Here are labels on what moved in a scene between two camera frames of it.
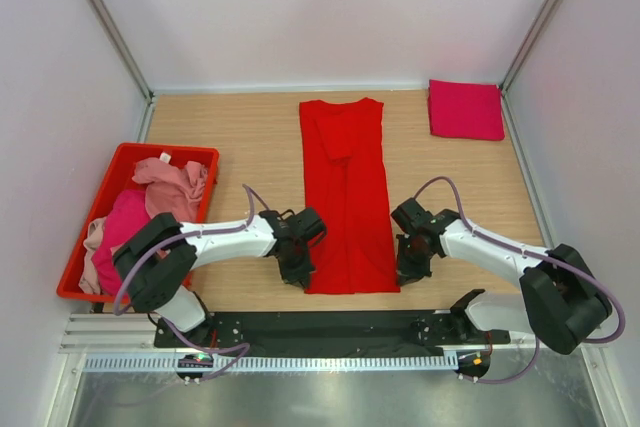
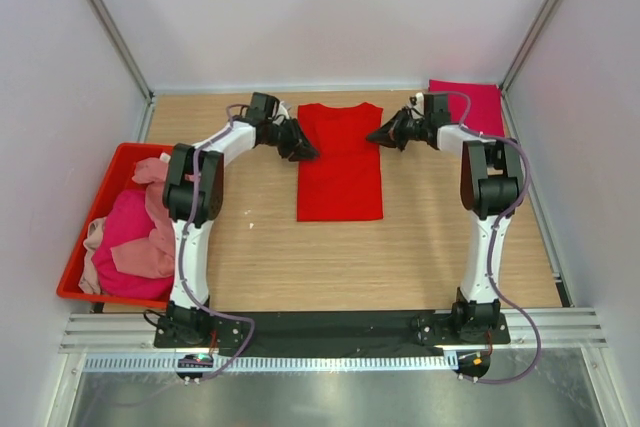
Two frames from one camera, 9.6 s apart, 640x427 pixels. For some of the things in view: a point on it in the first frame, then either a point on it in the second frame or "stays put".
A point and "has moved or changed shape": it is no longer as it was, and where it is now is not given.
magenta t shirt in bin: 127,213 stays put
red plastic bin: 118,177 stays put
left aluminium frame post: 101,11 stays put
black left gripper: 299,276 to 303,150
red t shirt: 346,182 has moved or changed shape
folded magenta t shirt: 466,110 stays put
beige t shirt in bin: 90,281 stays put
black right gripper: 408,273 to 382,136
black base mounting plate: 332,334 stays put
